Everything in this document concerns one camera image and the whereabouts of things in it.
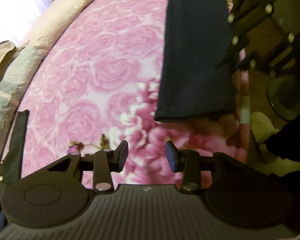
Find pink curtain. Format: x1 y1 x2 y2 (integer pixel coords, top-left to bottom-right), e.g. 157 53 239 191
0 0 63 47

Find pink floral blanket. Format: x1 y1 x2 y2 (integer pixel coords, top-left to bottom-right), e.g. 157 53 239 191
0 0 252 205

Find pale pink quilt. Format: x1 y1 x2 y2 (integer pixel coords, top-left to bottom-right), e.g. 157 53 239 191
20 0 115 53

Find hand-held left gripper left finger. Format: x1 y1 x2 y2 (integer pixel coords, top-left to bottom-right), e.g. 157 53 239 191
46 140 129 194

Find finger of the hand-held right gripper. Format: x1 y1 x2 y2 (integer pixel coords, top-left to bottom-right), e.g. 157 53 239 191
227 0 282 28
215 31 298 77

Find white fluffy slipper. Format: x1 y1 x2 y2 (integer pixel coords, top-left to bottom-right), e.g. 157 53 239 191
250 111 282 153

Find grey plaid pillow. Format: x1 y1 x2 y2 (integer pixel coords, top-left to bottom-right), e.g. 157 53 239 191
0 40 48 160

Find navy blue garment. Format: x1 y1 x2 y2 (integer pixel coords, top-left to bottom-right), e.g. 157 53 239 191
154 0 238 123

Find dark cloth strip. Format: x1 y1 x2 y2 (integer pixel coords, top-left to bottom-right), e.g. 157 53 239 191
0 110 30 183

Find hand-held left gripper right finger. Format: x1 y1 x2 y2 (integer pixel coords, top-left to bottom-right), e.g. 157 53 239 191
166 141 243 193

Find person's dark pants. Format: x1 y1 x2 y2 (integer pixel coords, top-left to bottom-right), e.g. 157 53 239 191
264 115 300 178

